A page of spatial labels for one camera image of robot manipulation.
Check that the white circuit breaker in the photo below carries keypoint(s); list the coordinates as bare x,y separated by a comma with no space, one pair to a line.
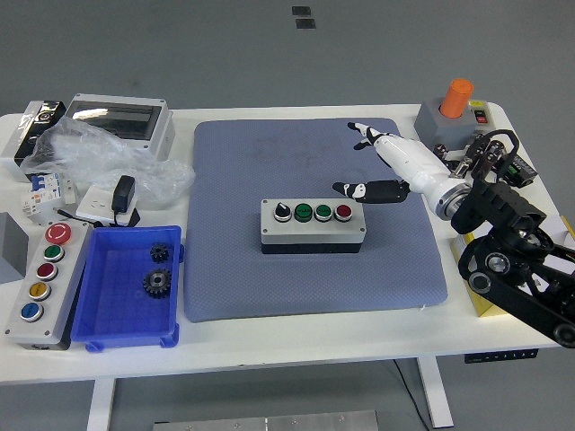
42,193

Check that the black table control panel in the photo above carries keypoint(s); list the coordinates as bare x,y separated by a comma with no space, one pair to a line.
501,355

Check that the grey distribution box clear lid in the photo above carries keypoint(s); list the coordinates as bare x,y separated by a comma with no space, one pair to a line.
117,119

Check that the black module with green terminal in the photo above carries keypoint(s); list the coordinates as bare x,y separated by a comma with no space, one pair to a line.
523,169

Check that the grey five-button control box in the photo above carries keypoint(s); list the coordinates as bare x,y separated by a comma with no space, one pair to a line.
45,287

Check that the small black gear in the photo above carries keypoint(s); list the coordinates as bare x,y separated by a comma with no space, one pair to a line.
159,253

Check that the clear plastic bag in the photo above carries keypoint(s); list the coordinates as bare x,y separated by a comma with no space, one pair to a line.
94,152

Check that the black power adapter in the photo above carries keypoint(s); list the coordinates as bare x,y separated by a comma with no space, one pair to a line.
123,193

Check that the white wall socket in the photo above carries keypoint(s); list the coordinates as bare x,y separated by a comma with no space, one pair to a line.
94,204

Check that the black floor plate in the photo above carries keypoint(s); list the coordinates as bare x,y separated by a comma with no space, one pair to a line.
305,23
299,11

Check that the blue plastic bin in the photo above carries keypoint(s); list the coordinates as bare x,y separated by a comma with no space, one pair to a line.
117,314

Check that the grey metal plate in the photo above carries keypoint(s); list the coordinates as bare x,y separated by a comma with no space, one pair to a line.
265,422

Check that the large black gear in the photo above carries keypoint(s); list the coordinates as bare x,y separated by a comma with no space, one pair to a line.
157,282

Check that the white and yellow box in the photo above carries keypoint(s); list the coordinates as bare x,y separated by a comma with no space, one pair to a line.
483,305

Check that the black capacitor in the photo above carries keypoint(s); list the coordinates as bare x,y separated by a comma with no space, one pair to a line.
496,149
484,165
440,149

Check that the grey metal box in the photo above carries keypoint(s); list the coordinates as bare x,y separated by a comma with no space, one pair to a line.
11,247

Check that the grey four-button control box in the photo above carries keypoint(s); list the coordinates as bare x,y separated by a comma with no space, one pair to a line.
310,233

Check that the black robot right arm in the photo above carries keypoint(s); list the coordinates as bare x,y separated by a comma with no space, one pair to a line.
507,251

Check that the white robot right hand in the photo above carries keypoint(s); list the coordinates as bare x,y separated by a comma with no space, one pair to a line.
406,157

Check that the grey switch box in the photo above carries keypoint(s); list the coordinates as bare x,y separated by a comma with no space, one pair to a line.
438,130

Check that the white table leg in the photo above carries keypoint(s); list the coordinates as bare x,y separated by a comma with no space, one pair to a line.
436,395
99,404

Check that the orange cylinder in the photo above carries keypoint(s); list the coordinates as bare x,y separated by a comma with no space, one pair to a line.
456,96

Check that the grey-blue padded mat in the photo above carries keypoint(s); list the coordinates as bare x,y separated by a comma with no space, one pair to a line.
251,170

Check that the white box with shiny black device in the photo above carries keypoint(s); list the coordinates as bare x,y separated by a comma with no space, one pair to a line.
18,134

